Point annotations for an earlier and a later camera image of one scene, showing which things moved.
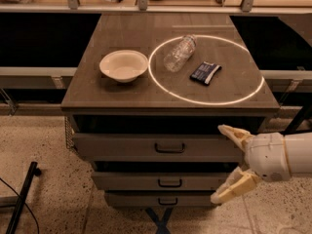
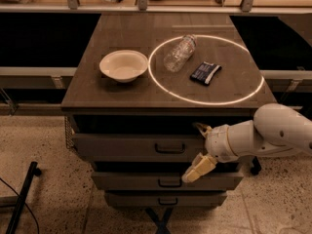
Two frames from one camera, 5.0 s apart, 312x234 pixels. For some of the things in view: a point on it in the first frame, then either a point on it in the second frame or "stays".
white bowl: (124, 65) stays
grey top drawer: (155, 146) stays
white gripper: (267, 156) -> (216, 142)
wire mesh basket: (69, 135) stays
